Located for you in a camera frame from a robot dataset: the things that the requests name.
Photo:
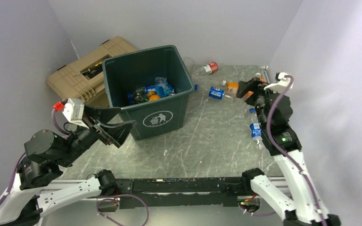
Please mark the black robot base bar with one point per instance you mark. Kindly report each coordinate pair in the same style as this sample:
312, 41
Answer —
171, 192

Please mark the crushed clear blue label bottle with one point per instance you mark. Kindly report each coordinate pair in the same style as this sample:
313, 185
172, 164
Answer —
163, 88

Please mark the clear bottle red label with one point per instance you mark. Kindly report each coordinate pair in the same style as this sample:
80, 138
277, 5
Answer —
207, 69

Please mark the amber orange tea bottle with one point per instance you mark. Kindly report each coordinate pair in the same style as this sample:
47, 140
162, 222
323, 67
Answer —
152, 96

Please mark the tan plastic toolbox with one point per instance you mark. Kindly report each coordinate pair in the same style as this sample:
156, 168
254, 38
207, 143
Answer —
84, 78

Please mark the dark green plastic bin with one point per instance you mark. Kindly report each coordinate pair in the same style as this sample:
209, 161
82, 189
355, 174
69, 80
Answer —
124, 74

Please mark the orange juice bottle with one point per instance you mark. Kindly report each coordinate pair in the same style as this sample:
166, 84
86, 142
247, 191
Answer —
231, 87

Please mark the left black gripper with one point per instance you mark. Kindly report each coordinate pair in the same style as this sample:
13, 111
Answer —
117, 134

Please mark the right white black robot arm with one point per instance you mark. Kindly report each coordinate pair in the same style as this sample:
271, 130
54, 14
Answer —
273, 109

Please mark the aluminium frame rail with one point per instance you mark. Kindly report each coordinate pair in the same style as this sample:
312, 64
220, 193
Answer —
264, 73

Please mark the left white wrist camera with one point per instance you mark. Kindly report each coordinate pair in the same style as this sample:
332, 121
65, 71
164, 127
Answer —
73, 112

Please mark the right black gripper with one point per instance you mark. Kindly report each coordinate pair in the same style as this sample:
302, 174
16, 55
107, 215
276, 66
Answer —
254, 84

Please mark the large orange label bottle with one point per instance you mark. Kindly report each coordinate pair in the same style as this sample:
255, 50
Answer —
259, 78

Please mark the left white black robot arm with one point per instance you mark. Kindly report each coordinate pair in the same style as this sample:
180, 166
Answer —
21, 203

